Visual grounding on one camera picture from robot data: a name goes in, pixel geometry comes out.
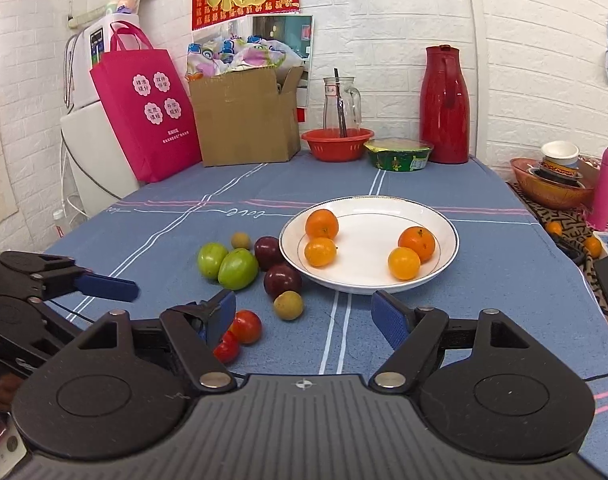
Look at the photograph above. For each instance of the pink water bottle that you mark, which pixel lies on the pink water bottle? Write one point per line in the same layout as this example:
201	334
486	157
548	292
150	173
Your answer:
598	217

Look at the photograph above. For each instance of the orange mandarin with stem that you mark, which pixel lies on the orange mandarin with stem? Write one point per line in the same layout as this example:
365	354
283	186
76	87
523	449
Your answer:
322	223

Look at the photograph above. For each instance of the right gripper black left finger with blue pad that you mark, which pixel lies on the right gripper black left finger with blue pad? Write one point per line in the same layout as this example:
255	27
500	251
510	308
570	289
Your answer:
182	341

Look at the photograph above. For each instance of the dark purple plum front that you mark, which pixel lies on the dark purple plum front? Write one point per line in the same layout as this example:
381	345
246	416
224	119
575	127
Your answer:
281	278

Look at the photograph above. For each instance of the green fruit left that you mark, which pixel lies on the green fruit left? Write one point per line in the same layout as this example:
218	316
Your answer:
209	259

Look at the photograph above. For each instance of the small orange citrus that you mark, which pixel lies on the small orange citrus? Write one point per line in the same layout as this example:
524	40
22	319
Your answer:
320	252

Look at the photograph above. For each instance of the small brown longan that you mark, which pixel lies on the small brown longan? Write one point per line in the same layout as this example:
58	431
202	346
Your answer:
241	240

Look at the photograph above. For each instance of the dark purple plum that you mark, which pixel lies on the dark purple plum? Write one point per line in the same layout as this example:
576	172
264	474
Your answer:
267	252
281	278

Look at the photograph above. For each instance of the pink shopping bag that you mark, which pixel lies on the pink shopping bag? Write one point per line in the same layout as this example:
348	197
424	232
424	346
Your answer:
147	106

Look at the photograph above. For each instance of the person's left hand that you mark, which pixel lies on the person's left hand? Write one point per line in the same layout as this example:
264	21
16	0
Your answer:
9	385

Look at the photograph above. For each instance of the green fruit right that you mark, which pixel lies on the green fruit right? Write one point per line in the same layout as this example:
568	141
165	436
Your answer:
238	270

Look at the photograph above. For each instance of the white porcelain plate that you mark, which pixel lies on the white porcelain plate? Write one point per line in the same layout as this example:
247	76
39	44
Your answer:
369	227

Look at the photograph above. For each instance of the orange glass bowl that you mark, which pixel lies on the orange glass bowl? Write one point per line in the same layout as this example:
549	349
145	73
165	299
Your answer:
546	192

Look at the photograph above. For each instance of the yellow orange citrus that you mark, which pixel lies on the yellow orange citrus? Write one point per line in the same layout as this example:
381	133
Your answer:
404	264

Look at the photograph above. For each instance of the large orange mandarin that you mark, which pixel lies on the large orange mandarin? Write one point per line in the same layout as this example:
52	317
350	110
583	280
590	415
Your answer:
420	240

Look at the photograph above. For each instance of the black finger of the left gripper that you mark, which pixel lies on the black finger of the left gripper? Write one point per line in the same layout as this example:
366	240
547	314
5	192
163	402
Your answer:
104	287

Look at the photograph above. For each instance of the cardboard box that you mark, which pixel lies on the cardboard box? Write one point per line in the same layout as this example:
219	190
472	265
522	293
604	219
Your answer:
246	116

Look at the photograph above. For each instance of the green fruit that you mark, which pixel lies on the green fruit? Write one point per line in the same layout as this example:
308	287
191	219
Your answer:
209	259
238	270

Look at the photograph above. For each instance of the brown patterned cloth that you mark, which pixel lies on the brown patterned cloth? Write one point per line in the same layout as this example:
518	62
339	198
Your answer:
575	231

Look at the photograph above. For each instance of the dark purple plum rear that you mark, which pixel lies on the dark purple plum rear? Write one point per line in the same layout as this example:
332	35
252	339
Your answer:
267	252

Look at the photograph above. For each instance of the red plastic basket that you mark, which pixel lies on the red plastic basket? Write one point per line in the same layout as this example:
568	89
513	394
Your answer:
327	145

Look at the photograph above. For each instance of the red apple-like fruit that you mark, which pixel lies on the red apple-like fruit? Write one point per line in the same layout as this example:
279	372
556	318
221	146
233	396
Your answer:
246	327

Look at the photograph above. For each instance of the metal utensil in pitcher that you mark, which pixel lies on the metal utensil in pitcher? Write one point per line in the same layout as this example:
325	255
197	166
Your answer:
339	104

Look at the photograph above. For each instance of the red thermos jug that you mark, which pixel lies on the red thermos jug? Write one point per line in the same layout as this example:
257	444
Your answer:
444	106

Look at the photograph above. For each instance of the brown-yellow longan front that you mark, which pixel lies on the brown-yellow longan front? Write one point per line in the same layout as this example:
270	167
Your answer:
289	306

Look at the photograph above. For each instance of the floral cloth in box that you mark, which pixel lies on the floral cloth in box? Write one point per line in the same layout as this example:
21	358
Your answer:
221	55

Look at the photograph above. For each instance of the white appliance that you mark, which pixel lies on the white appliance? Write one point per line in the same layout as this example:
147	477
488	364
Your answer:
99	167

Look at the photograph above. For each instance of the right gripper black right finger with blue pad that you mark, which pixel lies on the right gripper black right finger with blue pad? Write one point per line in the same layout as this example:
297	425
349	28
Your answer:
419	337

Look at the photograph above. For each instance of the green instant noodle bowl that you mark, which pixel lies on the green instant noodle bowl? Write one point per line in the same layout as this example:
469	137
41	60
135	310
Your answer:
398	154

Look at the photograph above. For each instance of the glass pitcher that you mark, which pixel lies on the glass pitcher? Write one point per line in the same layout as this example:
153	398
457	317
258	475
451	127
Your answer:
351	99

